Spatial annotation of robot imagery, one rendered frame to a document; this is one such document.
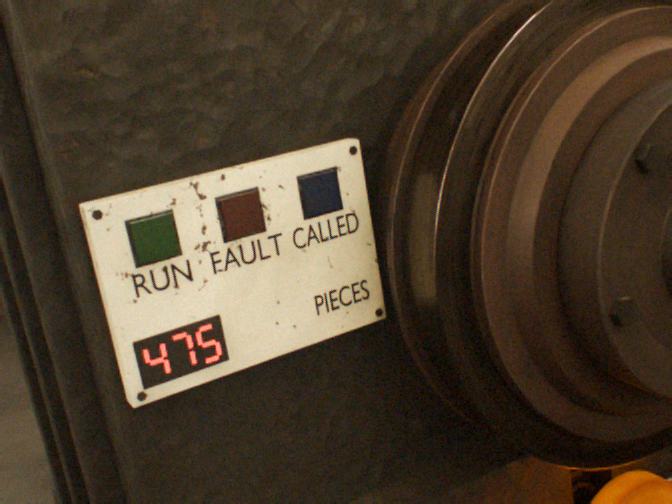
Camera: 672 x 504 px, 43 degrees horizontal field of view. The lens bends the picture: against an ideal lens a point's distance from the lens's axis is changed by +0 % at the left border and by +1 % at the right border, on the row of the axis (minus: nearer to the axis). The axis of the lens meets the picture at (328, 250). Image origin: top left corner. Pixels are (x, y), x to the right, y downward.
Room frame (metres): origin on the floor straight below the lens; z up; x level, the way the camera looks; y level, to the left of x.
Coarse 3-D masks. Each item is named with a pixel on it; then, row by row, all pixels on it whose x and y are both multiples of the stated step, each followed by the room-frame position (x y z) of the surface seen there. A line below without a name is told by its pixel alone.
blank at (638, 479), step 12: (612, 480) 0.80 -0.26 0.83; (624, 480) 0.80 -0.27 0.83; (636, 480) 0.79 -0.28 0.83; (648, 480) 0.79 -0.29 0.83; (660, 480) 0.80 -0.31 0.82; (600, 492) 0.79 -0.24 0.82; (612, 492) 0.78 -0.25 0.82; (624, 492) 0.78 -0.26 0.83; (636, 492) 0.78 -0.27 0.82; (648, 492) 0.79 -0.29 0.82; (660, 492) 0.79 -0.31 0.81
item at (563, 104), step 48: (576, 48) 0.71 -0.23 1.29; (624, 48) 0.73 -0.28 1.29; (528, 96) 0.68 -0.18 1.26; (576, 96) 0.69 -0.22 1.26; (624, 96) 0.70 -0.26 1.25; (528, 144) 0.68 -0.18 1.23; (576, 144) 0.68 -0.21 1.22; (480, 192) 0.67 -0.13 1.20; (528, 192) 0.67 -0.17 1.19; (480, 240) 0.66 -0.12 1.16; (528, 240) 0.66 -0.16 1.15; (480, 288) 0.66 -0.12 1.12; (528, 288) 0.65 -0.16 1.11; (528, 336) 0.66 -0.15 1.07; (528, 384) 0.67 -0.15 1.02; (576, 384) 0.67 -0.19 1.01; (624, 384) 0.69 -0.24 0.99; (576, 432) 0.69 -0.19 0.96; (624, 432) 0.72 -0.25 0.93
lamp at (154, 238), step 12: (156, 216) 0.69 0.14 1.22; (168, 216) 0.69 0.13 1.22; (132, 228) 0.68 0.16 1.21; (144, 228) 0.69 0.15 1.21; (156, 228) 0.69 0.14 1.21; (168, 228) 0.69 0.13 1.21; (144, 240) 0.68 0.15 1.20; (156, 240) 0.69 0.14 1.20; (168, 240) 0.69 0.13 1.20; (144, 252) 0.68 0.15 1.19; (156, 252) 0.69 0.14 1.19; (168, 252) 0.69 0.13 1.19
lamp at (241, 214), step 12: (252, 192) 0.73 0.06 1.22; (228, 204) 0.72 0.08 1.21; (240, 204) 0.72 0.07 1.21; (252, 204) 0.73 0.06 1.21; (228, 216) 0.72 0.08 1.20; (240, 216) 0.72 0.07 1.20; (252, 216) 0.73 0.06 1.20; (228, 228) 0.72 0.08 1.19; (240, 228) 0.72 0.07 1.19; (252, 228) 0.73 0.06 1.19; (264, 228) 0.73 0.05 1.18
